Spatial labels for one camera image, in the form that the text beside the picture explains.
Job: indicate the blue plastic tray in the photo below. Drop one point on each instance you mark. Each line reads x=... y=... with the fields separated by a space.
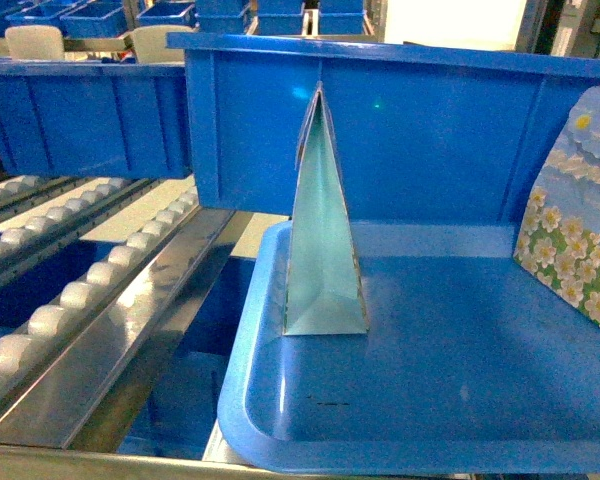
x=470 y=365

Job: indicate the blue bin at left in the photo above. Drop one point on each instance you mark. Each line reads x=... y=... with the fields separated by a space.
x=93 y=119

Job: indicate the white roller conveyor track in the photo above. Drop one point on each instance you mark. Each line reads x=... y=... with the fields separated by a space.
x=20 y=351

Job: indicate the steel rack rail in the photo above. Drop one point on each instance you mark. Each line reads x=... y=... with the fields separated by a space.
x=93 y=388

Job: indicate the flower gift bag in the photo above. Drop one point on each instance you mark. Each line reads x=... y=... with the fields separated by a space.
x=323 y=293
x=559 y=238

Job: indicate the large blue bin behind tray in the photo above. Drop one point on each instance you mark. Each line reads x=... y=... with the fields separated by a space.
x=422 y=134

